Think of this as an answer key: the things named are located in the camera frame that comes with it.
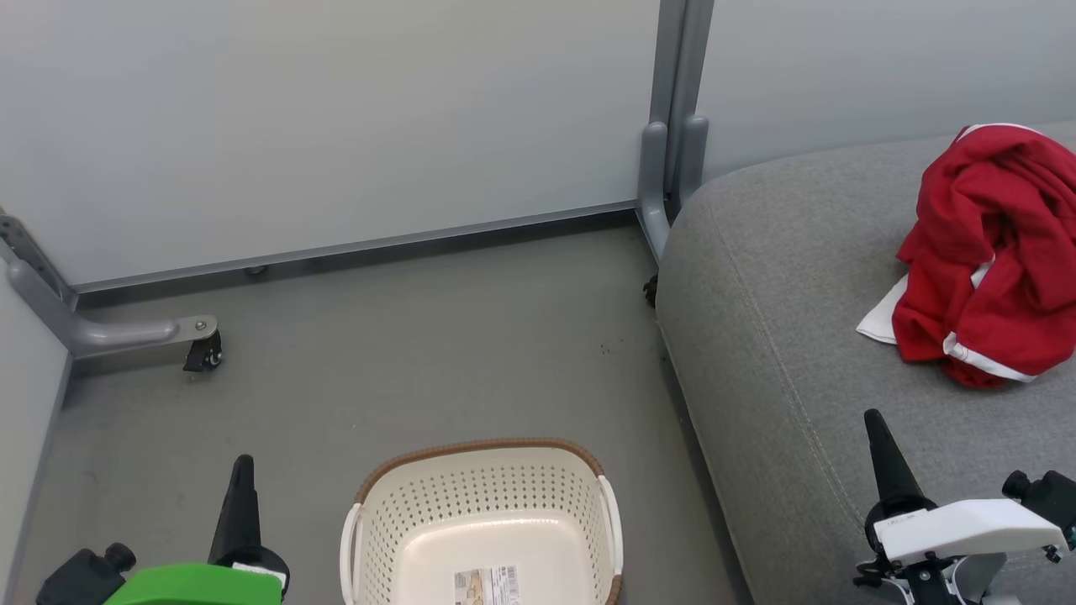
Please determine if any grey fabric sofa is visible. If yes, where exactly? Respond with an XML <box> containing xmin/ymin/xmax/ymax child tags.
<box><xmin>655</xmin><ymin>120</ymin><xmax>1076</xmax><ymax>605</ymax></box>

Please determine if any grey double partition post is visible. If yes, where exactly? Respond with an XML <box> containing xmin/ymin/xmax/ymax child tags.
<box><xmin>636</xmin><ymin>0</ymin><xmax>716</xmax><ymax>263</ymax></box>

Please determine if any grey partition foot bar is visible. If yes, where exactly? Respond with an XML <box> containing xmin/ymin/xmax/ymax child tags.
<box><xmin>0</xmin><ymin>208</ymin><xmax>219</xmax><ymax>360</ymax></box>

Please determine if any cream perforated laundry basket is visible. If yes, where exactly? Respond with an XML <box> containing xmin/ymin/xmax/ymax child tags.
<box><xmin>339</xmin><ymin>437</ymin><xmax>625</xmax><ymax>605</ymax></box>

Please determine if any printed paper basket label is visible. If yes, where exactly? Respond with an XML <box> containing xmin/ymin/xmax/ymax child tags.
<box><xmin>453</xmin><ymin>565</ymin><xmax>520</xmax><ymax>605</ymax></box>

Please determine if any black caster with silver bolt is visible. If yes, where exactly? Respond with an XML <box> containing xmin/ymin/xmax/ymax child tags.
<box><xmin>182</xmin><ymin>329</ymin><xmax>224</xmax><ymax>373</ymax></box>

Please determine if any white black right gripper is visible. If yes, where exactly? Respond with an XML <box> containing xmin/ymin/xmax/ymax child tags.
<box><xmin>852</xmin><ymin>408</ymin><xmax>1071</xmax><ymax>605</ymax></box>

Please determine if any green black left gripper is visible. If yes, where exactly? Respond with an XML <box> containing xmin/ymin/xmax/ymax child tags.
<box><xmin>103</xmin><ymin>455</ymin><xmax>292</xmax><ymax>605</ymax></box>

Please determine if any red white striped garment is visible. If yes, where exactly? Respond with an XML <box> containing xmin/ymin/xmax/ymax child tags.
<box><xmin>856</xmin><ymin>123</ymin><xmax>1076</xmax><ymax>390</ymax></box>

